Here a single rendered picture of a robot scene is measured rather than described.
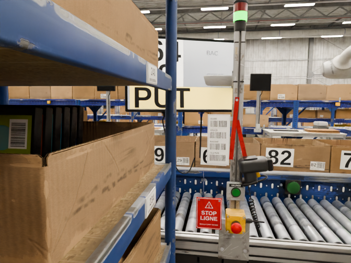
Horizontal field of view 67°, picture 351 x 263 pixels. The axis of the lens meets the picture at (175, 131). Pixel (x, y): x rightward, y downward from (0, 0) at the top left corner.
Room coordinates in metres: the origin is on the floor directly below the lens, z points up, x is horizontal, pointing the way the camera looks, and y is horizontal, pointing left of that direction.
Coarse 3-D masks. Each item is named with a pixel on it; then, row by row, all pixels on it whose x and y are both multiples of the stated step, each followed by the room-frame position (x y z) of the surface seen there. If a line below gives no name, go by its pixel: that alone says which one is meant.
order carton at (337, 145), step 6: (330, 144) 1.78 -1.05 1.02; (336, 144) 1.78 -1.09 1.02; (342, 144) 1.77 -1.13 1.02; (348, 144) 1.77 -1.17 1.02; (336, 150) 1.51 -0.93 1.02; (348, 150) 1.50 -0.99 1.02; (330, 156) 1.52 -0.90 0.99; (336, 156) 1.51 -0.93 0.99; (330, 162) 1.52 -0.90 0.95; (336, 162) 1.51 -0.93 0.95; (330, 168) 1.51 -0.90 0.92; (336, 168) 1.51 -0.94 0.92
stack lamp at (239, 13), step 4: (236, 4) 1.01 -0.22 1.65; (240, 4) 1.00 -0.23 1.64; (244, 4) 1.00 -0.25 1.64; (236, 8) 1.01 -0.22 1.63; (240, 8) 1.00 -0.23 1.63; (244, 8) 1.00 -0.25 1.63; (236, 12) 1.01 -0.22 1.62; (240, 12) 1.00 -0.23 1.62; (244, 12) 1.00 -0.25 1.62; (236, 16) 1.01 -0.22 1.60; (240, 16) 1.00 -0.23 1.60; (244, 16) 1.00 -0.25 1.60
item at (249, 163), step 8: (240, 160) 0.96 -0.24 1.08; (248, 160) 0.94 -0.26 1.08; (256, 160) 0.94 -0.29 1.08; (264, 160) 0.93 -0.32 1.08; (272, 160) 0.93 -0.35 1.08; (240, 168) 0.95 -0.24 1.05; (248, 168) 0.94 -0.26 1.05; (256, 168) 0.93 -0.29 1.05; (264, 168) 0.93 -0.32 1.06; (272, 168) 0.93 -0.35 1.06; (248, 176) 0.95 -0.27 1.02; (256, 176) 0.95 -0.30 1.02; (248, 184) 0.95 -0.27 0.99
